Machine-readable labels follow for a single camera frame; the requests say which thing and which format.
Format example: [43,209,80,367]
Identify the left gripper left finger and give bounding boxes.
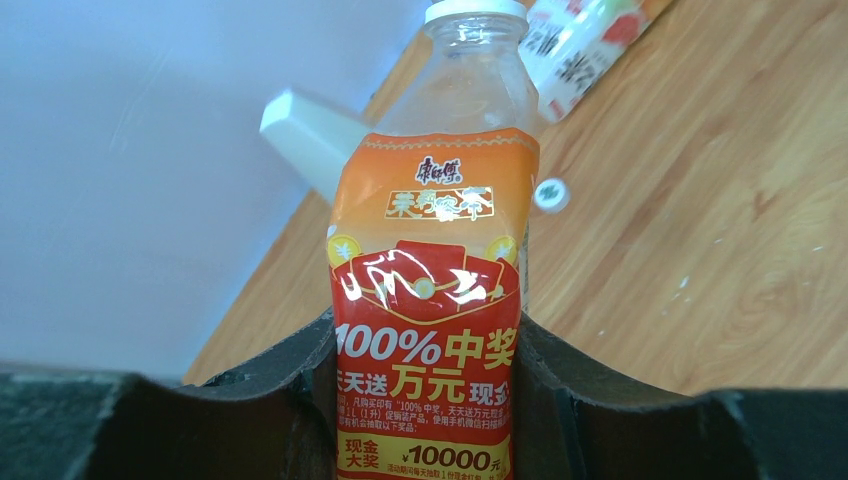
[1,312,336,479]

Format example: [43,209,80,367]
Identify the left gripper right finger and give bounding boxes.
[513,318,847,479]

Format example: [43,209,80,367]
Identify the orange label plastic bottle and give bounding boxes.
[326,14,540,479]

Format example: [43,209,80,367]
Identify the white bottle cap green print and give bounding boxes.
[424,0,527,24]

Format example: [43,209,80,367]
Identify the small white bottle cap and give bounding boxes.
[533,178,571,214]

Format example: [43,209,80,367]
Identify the white green label bottle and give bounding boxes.
[519,0,672,123]

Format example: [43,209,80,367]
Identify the beige metronome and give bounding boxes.
[259,88,371,204]

